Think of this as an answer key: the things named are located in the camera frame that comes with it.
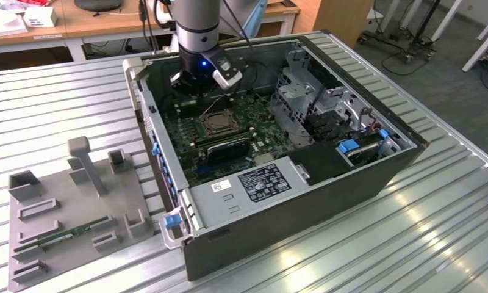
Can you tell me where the silver CPU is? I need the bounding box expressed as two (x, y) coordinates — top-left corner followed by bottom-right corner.
(208, 114), (236, 131)

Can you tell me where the metal socket cover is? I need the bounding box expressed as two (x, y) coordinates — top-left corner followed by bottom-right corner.
(202, 109), (247, 138)

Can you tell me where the CPU socket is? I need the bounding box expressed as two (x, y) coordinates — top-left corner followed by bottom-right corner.
(199, 110), (247, 139)

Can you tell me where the green RAM stick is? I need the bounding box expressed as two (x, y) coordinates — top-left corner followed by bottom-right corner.
(36, 215), (111, 248)
(194, 131), (251, 147)

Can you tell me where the green motherboard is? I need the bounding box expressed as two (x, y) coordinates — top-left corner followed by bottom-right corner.
(162, 91), (300, 187)

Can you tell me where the silver drive cage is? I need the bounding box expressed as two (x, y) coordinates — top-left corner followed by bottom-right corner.
(275, 48), (375, 144)

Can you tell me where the wooden desk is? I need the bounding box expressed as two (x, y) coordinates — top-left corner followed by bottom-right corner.
(0, 0), (302, 56)

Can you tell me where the black round object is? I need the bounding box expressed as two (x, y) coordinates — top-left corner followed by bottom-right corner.
(73, 0), (123, 12)

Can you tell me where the silver power supply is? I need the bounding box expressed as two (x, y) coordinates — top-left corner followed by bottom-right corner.
(184, 157), (312, 230)

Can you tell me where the wooden cabinet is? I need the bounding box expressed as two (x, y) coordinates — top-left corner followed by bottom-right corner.
(292, 0), (375, 49)

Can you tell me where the blue disk carrier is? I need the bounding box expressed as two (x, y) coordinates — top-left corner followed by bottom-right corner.
(335, 139), (362, 154)

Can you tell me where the small white labelled box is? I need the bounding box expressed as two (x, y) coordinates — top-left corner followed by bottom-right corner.
(23, 6), (60, 28)

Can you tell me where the blue case latch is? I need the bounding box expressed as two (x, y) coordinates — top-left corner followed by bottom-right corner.
(162, 214), (180, 230)

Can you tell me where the red white packet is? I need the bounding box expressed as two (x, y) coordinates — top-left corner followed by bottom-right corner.
(13, 0), (56, 7)

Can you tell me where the grey parts rack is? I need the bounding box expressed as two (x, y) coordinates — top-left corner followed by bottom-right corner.
(7, 136), (158, 292)

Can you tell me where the flat white box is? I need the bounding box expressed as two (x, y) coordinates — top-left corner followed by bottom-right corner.
(0, 10), (29, 39)

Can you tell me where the black wheeled stand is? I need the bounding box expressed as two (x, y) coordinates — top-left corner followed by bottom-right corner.
(358, 0), (440, 64)

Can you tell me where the black PC case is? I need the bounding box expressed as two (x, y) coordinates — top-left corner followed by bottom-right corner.
(122, 29), (428, 282)

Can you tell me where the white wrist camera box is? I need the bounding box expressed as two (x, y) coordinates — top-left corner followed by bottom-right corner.
(200, 48), (244, 92)

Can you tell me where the white table frame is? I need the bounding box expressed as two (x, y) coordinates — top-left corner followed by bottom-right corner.
(431, 0), (488, 73)

